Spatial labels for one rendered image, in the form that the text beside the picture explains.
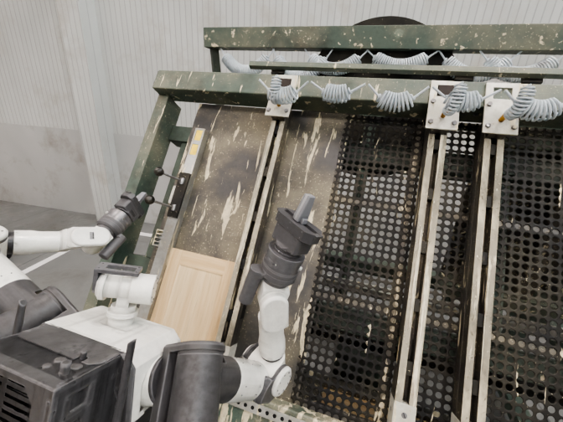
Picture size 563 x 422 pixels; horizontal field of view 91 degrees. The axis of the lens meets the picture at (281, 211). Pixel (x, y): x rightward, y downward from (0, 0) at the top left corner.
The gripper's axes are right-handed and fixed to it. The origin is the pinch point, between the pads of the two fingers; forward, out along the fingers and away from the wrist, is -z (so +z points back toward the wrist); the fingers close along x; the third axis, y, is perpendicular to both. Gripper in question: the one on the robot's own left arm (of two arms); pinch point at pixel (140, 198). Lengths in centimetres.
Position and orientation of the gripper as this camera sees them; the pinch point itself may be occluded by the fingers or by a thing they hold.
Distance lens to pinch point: 124.3
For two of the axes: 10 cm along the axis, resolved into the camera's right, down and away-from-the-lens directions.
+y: 9.5, 1.6, -2.6
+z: -3.0, 6.7, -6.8
